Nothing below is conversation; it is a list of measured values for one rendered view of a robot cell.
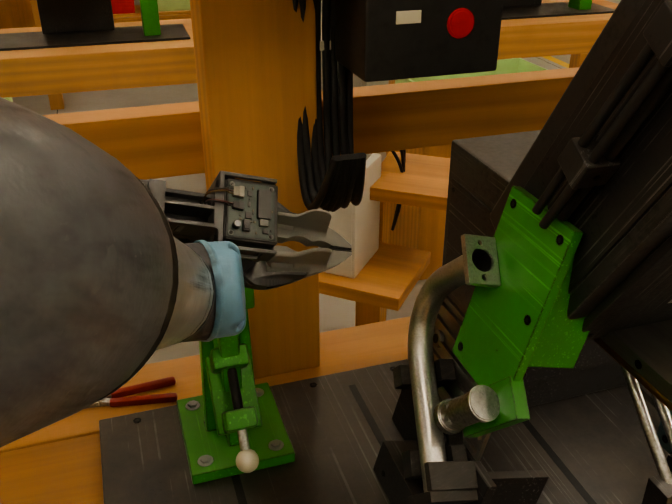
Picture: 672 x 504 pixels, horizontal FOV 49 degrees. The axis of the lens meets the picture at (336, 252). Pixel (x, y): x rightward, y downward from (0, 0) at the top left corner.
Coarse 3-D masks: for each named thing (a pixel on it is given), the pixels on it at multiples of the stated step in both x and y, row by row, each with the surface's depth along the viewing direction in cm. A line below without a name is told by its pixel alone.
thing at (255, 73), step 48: (192, 0) 91; (240, 0) 87; (288, 0) 88; (240, 48) 89; (288, 48) 91; (240, 96) 92; (288, 96) 94; (240, 144) 95; (288, 144) 97; (288, 192) 100; (288, 288) 107; (288, 336) 110
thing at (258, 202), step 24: (168, 192) 63; (192, 192) 64; (216, 192) 63; (240, 192) 64; (264, 192) 65; (168, 216) 63; (192, 216) 64; (216, 216) 63; (240, 216) 64; (264, 216) 64; (192, 240) 66; (216, 240) 64; (240, 240) 63; (264, 240) 64
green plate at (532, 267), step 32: (512, 192) 78; (512, 224) 78; (512, 256) 77; (544, 256) 72; (480, 288) 82; (512, 288) 77; (544, 288) 72; (480, 320) 81; (512, 320) 76; (544, 320) 73; (576, 320) 76; (480, 352) 81; (512, 352) 76; (544, 352) 77; (576, 352) 78; (480, 384) 80
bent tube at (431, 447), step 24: (480, 240) 80; (456, 264) 80; (480, 264) 81; (432, 288) 85; (456, 288) 84; (432, 312) 87; (408, 336) 89; (432, 336) 88; (408, 360) 88; (432, 360) 88; (432, 384) 86; (432, 408) 85; (432, 432) 84; (432, 456) 83
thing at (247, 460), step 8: (240, 432) 89; (240, 440) 88; (248, 440) 89; (240, 448) 88; (248, 448) 88; (240, 456) 87; (248, 456) 87; (256, 456) 88; (240, 464) 87; (248, 464) 87; (256, 464) 88; (248, 472) 88
